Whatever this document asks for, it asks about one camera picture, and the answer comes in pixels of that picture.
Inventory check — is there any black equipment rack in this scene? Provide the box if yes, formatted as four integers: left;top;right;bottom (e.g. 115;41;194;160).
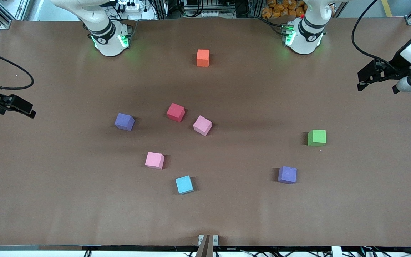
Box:
182;0;227;18

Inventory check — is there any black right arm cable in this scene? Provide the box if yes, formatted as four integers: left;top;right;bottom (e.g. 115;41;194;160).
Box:
0;42;35;90

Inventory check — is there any bag of oranges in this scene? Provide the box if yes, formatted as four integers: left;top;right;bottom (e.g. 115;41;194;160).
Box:
262;0;308;19

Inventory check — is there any purple foam block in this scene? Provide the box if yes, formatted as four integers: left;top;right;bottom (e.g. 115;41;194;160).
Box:
278;166;298;185
114;113;135;131

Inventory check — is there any light blue foam block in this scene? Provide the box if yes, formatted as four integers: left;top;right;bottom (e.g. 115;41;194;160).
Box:
175;175;194;195

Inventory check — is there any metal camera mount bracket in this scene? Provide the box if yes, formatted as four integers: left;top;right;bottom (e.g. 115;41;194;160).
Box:
196;235;219;257

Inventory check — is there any orange foam block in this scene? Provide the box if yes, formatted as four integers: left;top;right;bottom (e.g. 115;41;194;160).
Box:
196;49;210;67

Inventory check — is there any white power strip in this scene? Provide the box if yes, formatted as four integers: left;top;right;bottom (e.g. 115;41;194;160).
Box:
115;0;145;12

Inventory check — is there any pink foam block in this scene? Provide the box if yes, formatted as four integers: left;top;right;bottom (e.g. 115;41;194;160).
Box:
145;152;165;170
193;115;213;136

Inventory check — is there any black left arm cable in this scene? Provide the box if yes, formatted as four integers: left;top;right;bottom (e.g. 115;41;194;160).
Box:
351;0;411;74

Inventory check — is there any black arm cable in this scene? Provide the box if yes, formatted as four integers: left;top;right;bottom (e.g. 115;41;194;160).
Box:
351;0;411;74
0;42;35;90

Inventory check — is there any red foam block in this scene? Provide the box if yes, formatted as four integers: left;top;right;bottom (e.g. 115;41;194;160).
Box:
166;103;186;122

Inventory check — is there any green foam block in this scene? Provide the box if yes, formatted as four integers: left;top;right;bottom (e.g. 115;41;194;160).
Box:
307;129;327;147

